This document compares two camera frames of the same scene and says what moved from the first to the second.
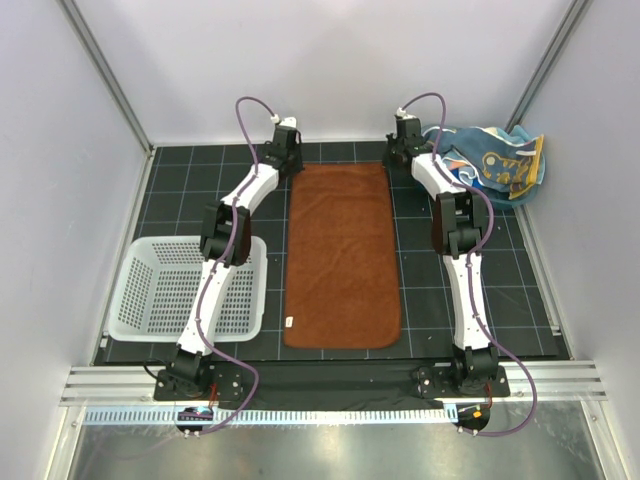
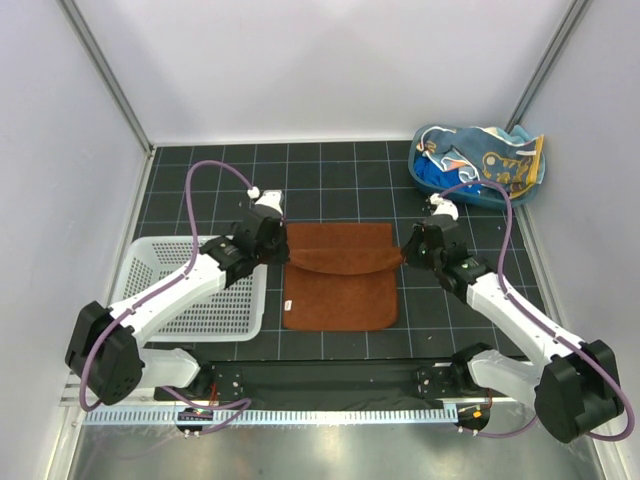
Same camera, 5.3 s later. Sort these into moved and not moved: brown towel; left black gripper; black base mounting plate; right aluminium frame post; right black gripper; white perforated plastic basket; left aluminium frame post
Moved: left black gripper; brown towel; right black gripper
Not moved: white perforated plastic basket; right aluminium frame post; black base mounting plate; left aluminium frame post
